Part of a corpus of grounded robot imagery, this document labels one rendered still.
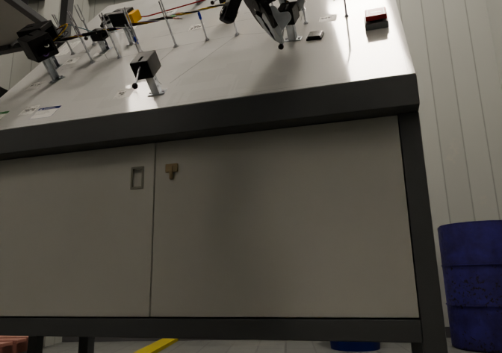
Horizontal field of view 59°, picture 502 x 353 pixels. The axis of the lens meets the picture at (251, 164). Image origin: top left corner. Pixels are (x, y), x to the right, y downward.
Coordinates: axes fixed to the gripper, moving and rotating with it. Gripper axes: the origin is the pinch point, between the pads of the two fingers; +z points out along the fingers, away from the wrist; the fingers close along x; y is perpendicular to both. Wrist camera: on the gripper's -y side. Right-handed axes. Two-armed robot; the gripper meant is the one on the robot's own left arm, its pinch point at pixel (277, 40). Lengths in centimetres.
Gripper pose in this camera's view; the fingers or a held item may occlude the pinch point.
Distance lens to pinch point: 111.2
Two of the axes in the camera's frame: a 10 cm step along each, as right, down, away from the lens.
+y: 7.7, -6.3, 1.1
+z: 5.4, 7.3, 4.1
